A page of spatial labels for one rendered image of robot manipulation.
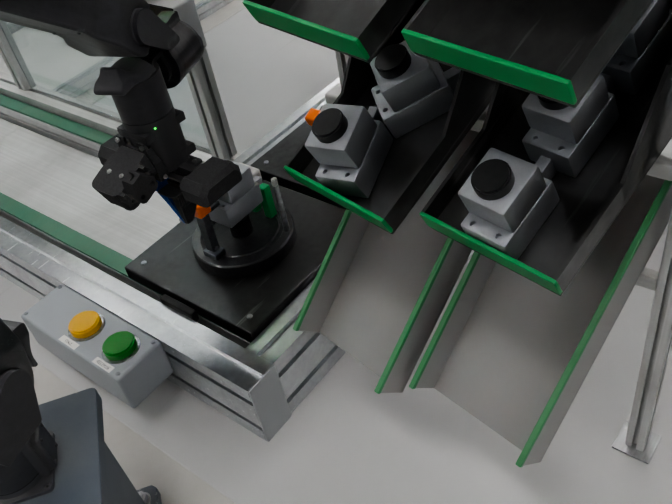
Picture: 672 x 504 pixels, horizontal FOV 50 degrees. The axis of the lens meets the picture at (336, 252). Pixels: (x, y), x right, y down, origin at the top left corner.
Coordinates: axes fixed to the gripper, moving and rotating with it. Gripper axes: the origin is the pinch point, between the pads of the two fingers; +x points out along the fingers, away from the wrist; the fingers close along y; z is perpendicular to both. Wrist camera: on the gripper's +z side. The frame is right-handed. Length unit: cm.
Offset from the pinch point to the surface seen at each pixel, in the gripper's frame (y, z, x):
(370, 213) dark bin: 31.4, 2.4, -11.4
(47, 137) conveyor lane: -63, -15, 18
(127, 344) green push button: -0.1, 13.9, 12.3
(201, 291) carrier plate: 1.4, 2.8, 12.5
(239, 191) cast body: 2.2, -7.1, 3.0
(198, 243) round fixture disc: -3.7, -2.4, 10.5
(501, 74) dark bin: 43, 1, -26
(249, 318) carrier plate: 10.3, 3.1, 12.4
